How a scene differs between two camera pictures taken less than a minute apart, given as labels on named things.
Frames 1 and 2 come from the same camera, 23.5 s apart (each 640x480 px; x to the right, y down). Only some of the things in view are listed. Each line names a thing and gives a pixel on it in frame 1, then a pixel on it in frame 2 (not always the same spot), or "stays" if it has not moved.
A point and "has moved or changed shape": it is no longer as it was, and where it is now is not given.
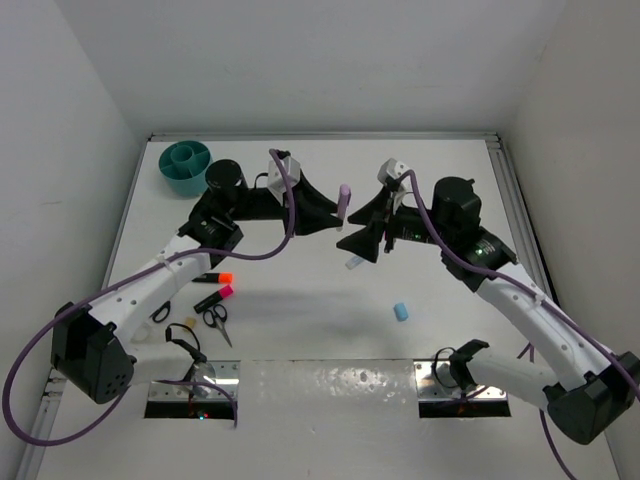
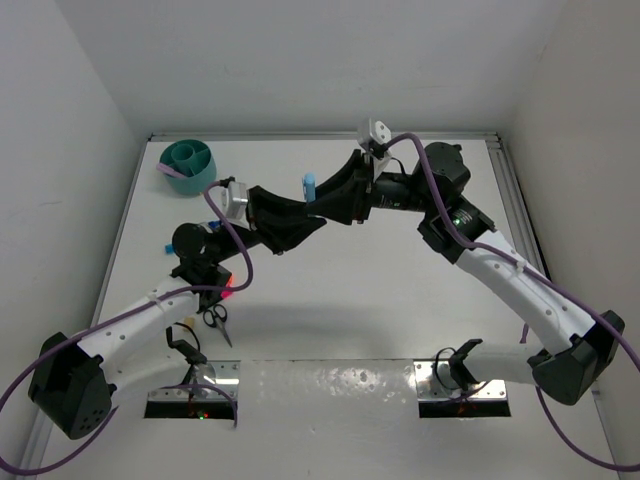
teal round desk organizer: x=185 y=164 stays
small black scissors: x=216 y=319 stays
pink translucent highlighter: x=342 y=215 has moved or changed shape
